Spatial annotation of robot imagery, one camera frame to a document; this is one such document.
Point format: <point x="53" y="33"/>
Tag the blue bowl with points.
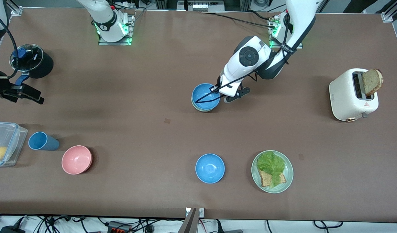
<point x="210" y="168"/>
<point x="203" y="95"/>

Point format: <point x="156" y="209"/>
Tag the green lettuce leaf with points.
<point x="270" y="163"/>

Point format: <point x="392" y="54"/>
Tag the brown toast slice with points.
<point x="264" y="178"/>

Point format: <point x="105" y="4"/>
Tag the clear plastic lidded container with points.
<point x="10" y="139"/>

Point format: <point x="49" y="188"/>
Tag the grey camera pole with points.
<point x="188" y="223"/>

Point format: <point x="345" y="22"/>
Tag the black pot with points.
<point x="44" y="66"/>

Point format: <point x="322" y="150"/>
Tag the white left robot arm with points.
<point x="247" y="61"/>

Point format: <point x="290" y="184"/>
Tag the blue cup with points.
<point x="44" y="142"/>

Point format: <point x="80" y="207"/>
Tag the black power adapter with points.
<point x="12" y="230"/>

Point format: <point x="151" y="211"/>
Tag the light green plate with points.
<point x="287" y="181"/>

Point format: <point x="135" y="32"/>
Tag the pink bowl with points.
<point x="77" y="160"/>

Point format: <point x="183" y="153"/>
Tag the white toaster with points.
<point x="344" y="97"/>

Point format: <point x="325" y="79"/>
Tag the brown bread slice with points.
<point x="372" y="81"/>

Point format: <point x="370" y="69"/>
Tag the black power strip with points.
<point x="119" y="227"/>

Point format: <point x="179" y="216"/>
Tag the light green bowl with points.
<point x="204" y="110"/>

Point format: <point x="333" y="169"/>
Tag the glass lid with blue knob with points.
<point x="27" y="58"/>

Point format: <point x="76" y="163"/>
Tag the aluminium frame corner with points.
<point x="16" y="9"/>
<point x="389" y="13"/>

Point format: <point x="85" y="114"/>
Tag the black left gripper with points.
<point x="218" y="80"/>

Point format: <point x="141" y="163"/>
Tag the white table bracket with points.
<point x="201" y="212"/>

